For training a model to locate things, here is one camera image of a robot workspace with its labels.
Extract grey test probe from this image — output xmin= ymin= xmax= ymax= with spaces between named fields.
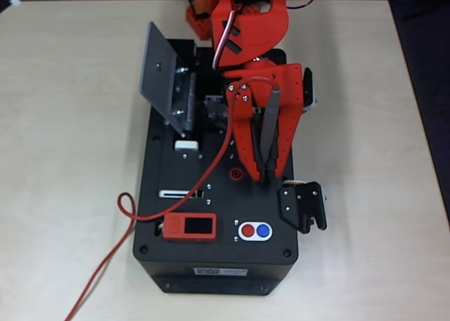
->
xmin=259 ymin=81 xmax=282 ymax=181

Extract red cable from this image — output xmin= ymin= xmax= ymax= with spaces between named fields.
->
xmin=65 ymin=77 xmax=282 ymax=321

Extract grey metal lid plate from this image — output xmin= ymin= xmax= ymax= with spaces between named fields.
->
xmin=137 ymin=21 xmax=196 ymax=138

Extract white slider knob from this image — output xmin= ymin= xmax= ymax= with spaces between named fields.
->
xmin=174 ymin=140 xmax=200 ymax=152

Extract white slot slider bar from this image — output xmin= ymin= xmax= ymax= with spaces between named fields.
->
xmin=158 ymin=189 xmax=205 ymax=199

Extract red and blue buttons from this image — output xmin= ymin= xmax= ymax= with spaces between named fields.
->
xmin=238 ymin=221 xmax=274 ymax=241

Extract red display module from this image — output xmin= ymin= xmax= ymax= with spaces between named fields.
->
xmin=163 ymin=211 xmax=218 ymax=243

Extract black task board box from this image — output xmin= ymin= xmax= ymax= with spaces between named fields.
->
xmin=132 ymin=38 xmax=300 ymax=297

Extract white barcode label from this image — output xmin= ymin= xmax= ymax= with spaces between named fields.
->
xmin=194 ymin=267 xmax=249 ymax=277

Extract black cable hook bracket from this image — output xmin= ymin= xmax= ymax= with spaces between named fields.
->
xmin=301 ymin=67 xmax=319 ymax=114
xmin=277 ymin=181 xmax=328 ymax=235

